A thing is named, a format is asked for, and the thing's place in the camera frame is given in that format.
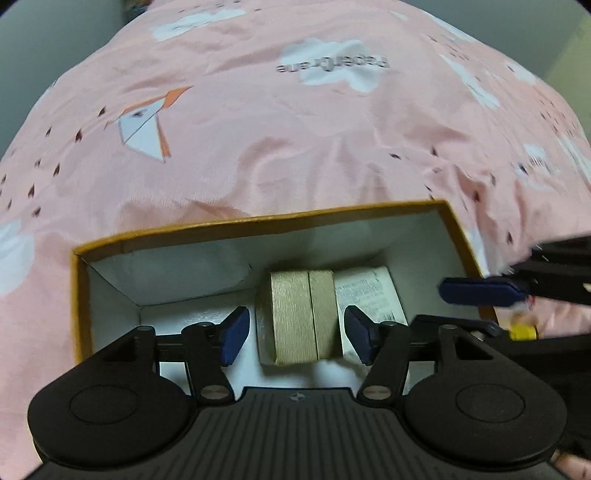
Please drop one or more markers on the white printed paper box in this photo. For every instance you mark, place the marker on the white printed paper box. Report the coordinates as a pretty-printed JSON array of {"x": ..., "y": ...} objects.
[{"x": 369, "y": 290}]

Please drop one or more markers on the pink printed blanket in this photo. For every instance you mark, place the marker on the pink printed blanket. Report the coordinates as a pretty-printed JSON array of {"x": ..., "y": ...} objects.
[{"x": 277, "y": 138}]

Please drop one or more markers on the small yellow bottle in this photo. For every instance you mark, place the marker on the small yellow bottle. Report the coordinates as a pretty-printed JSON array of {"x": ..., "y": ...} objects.
[{"x": 524, "y": 333}]

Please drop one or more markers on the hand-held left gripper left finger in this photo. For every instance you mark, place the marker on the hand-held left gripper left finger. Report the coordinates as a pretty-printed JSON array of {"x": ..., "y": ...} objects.
[{"x": 235, "y": 337}]

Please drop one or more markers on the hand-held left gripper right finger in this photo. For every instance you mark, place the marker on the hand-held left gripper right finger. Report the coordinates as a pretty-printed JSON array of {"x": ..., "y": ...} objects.
[{"x": 362, "y": 334}]

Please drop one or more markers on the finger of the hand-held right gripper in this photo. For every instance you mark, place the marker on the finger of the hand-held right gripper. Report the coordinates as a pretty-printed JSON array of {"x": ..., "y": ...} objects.
[
  {"x": 489, "y": 328},
  {"x": 480, "y": 291}
]

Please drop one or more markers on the orange-rimmed cardboard box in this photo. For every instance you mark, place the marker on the orange-rimmed cardboard box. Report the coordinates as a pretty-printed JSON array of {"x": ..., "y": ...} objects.
[{"x": 184, "y": 258}]

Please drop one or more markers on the beige ribbed box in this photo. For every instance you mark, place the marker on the beige ribbed box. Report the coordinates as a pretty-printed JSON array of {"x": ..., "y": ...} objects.
[{"x": 295, "y": 318}]

